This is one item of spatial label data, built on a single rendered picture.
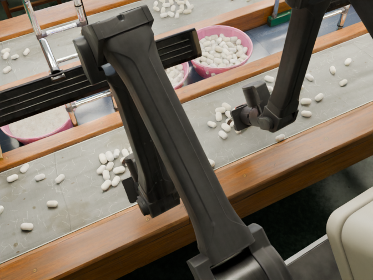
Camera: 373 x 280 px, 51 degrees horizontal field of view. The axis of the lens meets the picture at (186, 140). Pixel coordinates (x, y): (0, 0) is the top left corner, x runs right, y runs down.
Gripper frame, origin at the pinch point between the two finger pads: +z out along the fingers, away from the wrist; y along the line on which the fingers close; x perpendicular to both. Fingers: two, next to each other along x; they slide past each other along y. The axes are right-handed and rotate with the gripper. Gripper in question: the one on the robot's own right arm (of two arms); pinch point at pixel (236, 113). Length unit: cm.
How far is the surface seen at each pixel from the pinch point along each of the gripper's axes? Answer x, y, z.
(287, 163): 17.6, -5.9, -12.6
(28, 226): 7, 70, -1
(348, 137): 18.2, -28.8, -12.8
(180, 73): -16.1, 4.5, 29.1
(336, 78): 3.9, -45.2, 7.9
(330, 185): 65, -59, 50
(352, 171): 64, -74, 52
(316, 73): 0.0, -40.6, 12.3
